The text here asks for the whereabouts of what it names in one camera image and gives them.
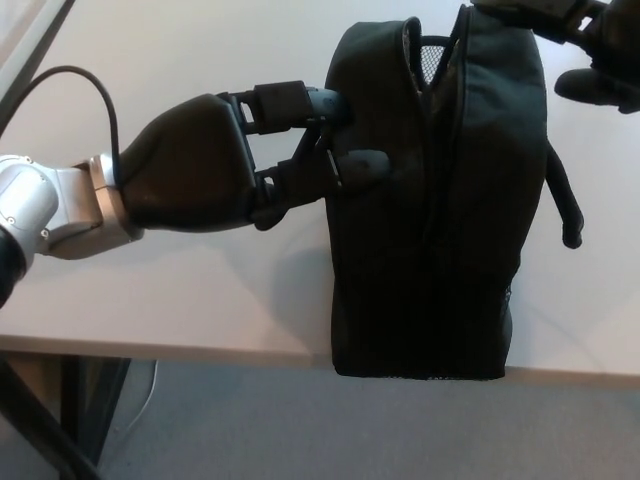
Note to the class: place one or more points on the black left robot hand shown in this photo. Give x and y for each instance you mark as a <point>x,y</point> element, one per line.
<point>190,165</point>

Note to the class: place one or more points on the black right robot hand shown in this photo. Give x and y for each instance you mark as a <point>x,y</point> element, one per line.
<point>615,55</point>

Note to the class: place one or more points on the black fabric lunch bag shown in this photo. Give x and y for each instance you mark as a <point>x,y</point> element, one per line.
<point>475,225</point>

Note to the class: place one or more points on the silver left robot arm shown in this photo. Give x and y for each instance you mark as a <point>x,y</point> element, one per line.
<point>30,200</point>

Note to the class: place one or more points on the neighbouring white desk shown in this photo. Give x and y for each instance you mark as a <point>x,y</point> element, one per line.
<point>15,30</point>

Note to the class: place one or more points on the black upright desk leg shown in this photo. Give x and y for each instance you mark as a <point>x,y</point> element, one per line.
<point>95,400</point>

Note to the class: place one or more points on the black diagonal metal bar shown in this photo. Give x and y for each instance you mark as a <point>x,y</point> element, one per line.
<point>40,420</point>

